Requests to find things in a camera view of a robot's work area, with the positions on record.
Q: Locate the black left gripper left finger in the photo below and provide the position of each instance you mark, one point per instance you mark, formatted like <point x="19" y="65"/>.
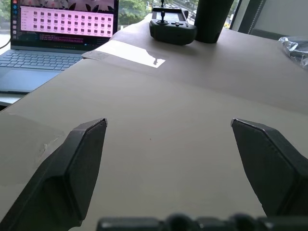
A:
<point x="65" y="175"/>

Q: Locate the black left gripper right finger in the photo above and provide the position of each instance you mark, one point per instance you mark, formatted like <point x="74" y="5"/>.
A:
<point x="272" y="166"/>

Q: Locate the clear crinkled plastic bag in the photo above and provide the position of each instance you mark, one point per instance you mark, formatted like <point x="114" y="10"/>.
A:
<point x="294" y="51"/>

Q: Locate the open grey laptop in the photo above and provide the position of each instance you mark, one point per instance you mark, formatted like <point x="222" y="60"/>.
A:
<point x="45" y="41"/>

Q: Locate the black cylindrical tumbler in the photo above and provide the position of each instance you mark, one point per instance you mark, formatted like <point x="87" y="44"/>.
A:
<point x="211" y="20"/>

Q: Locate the black handheld remote controller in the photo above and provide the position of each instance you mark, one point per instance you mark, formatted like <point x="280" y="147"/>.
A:
<point x="172" y="27"/>

